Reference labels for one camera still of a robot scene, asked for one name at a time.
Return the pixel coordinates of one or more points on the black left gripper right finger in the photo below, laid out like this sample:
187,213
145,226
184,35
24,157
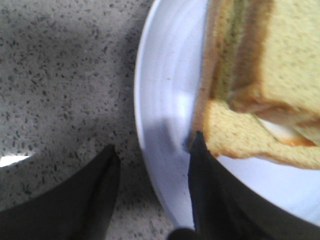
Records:
224,208

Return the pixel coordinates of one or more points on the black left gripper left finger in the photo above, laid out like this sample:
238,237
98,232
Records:
80,208

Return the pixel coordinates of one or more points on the bread slice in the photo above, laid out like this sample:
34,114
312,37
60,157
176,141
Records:
277,63
227,133

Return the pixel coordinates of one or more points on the fried egg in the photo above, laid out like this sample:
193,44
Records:
287,135

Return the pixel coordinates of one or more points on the light blue round plate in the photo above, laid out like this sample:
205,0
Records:
167,74

